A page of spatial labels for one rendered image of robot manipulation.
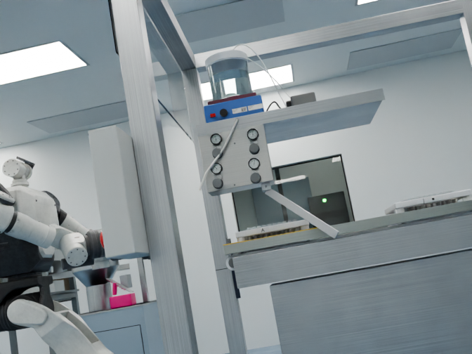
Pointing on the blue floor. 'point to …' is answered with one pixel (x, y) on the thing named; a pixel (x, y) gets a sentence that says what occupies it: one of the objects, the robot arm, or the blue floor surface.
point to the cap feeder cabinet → (128, 329)
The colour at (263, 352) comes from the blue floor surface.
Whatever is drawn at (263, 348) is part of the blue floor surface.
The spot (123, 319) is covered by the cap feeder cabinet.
